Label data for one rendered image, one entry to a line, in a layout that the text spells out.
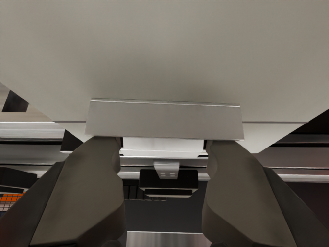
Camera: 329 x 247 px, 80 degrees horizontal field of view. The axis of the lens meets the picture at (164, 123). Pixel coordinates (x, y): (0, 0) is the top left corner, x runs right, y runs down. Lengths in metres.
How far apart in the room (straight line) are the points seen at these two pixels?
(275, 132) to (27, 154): 0.54
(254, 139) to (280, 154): 0.35
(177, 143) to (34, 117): 0.17
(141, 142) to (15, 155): 0.46
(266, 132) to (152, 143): 0.10
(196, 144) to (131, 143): 0.06
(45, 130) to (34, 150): 0.29
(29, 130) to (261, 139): 0.28
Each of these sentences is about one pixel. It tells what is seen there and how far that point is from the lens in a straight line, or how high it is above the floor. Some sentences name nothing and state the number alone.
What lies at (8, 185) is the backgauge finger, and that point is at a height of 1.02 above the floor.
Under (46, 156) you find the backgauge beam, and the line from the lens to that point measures 0.56.
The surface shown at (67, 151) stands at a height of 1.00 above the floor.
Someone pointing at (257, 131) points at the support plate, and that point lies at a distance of 0.17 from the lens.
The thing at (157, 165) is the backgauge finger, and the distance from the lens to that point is 0.27.
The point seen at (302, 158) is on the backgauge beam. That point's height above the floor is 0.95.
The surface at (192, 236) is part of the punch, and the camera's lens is 0.23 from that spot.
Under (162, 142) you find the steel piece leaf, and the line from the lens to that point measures 0.18.
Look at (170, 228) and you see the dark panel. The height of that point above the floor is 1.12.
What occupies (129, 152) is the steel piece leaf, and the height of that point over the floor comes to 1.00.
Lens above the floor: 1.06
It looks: 23 degrees down
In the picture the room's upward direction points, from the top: 179 degrees counter-clockwise
